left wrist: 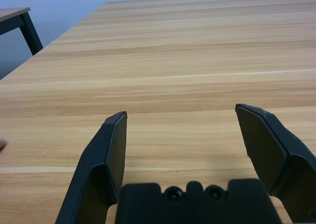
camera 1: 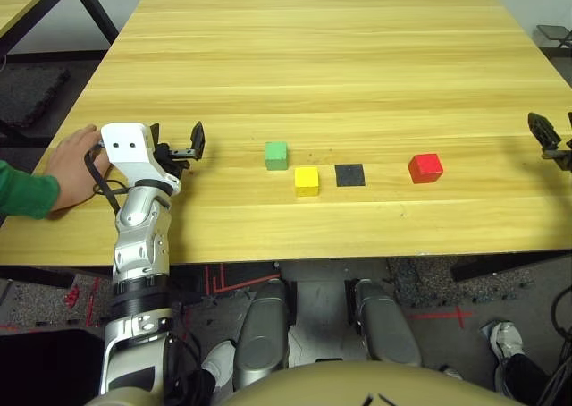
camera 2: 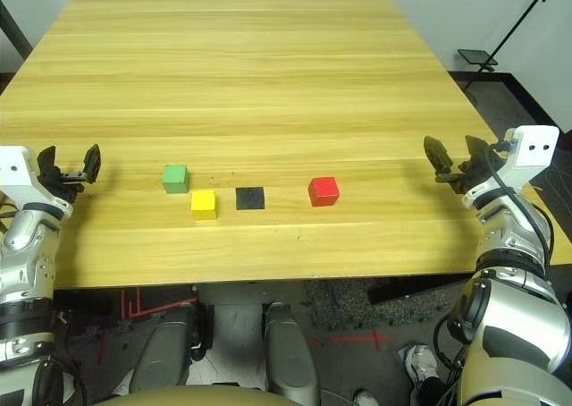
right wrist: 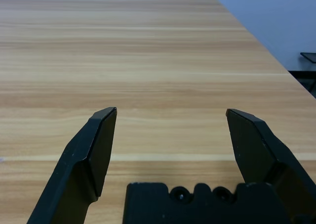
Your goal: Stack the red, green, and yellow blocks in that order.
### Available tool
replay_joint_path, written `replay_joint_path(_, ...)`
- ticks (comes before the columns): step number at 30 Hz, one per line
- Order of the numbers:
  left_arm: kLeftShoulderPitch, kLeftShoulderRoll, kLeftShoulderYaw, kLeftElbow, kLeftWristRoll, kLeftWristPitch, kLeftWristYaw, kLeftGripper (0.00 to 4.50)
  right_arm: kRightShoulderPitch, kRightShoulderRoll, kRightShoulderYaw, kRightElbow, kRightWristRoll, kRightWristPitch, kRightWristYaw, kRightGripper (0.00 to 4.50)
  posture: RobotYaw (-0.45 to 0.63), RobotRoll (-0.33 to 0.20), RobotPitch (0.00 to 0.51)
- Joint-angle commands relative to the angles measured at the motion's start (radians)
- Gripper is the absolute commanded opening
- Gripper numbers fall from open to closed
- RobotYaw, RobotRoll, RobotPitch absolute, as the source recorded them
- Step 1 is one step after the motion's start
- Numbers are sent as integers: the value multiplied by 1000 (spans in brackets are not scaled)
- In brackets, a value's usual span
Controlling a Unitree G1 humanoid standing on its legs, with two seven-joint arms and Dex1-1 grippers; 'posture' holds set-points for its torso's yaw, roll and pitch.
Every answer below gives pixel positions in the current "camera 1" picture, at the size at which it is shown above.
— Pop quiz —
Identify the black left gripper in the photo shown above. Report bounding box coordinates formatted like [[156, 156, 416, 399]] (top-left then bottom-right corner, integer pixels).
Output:
[[149, 120, 207, 180]]

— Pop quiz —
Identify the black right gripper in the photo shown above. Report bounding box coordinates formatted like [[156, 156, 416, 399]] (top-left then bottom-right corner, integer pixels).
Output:
[[527, 112, 572, 172]]

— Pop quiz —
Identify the green wooden block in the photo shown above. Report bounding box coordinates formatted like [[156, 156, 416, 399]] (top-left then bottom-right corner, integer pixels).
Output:
[[264, 140, 289, 172]]

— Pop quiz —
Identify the red wooden block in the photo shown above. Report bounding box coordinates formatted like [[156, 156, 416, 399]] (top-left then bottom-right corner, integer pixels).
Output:
[[407, 153, 444, 185]]

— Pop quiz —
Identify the yellow wooden block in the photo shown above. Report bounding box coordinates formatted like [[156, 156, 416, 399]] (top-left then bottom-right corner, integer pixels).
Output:
[[294, 165, 321, 198]]

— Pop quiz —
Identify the bystander forearm green sleeve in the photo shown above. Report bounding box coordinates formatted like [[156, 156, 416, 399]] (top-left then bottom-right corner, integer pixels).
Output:
[[0, 159, 62, 222]]

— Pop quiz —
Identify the bystander bare hand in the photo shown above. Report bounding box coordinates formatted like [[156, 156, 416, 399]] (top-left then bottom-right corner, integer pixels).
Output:
[[44, 123, 114, 214]]

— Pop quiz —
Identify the black stand with plate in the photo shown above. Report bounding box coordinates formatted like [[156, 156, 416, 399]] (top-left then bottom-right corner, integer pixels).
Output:
[[534, 23, 572, 53]]

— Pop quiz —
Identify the black rubber floor mat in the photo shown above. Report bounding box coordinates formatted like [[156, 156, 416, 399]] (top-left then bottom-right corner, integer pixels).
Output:
[[0, 64, 72, 129]]

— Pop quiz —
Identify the grey speckled floor mat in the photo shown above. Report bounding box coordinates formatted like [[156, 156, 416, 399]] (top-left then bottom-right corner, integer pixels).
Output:
[[386, 256, 537, 309]]

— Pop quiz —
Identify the grey left robot leg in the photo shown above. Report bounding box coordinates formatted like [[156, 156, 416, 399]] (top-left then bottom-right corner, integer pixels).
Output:
[[231, 278, 291, 392]]

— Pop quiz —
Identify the grey robot leg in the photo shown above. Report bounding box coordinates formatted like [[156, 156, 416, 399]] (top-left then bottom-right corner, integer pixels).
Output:
[[231, 278, 291, 392], [352, 278, 424, 368]]

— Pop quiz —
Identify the grey white sneaker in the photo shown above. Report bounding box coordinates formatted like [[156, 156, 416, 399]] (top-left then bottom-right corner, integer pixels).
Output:
[[480, 319, 525, 392]]

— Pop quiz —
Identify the white shoe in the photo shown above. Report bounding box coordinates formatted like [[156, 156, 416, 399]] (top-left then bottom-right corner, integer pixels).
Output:
[[200, 340, 237, 390]]

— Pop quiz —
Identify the bystander black trouser leg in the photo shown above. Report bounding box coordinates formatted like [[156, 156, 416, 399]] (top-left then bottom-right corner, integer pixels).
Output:
[[502, 353, 556, 406]]

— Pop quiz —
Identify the grey right robot leg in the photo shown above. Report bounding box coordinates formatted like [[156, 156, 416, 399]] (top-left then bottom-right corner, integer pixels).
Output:
[[352, 278, 424, 368]]

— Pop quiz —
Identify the black bulky floor object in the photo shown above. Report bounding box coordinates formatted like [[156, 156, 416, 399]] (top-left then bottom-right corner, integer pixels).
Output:
[[0, 328, 106, 406]]

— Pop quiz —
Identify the white shoe toe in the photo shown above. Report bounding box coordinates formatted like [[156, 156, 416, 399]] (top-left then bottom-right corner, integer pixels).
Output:
[[439, 363, 465, 381]]

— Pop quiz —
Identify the beige robot torso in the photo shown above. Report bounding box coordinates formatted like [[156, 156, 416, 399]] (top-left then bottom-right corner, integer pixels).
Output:
[[87, 360, 515, 406]]

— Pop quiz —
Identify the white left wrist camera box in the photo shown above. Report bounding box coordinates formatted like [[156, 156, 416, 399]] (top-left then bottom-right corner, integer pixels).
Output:
[[100, 122, 182, 197]]

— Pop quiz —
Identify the black left wrist camera cable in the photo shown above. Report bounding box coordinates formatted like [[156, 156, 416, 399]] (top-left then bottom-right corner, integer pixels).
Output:
[[83, 140, 131, 216]]

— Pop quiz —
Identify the black cable bundle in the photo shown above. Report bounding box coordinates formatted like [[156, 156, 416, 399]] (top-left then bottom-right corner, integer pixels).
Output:
[[538, 283, 572, 406]]

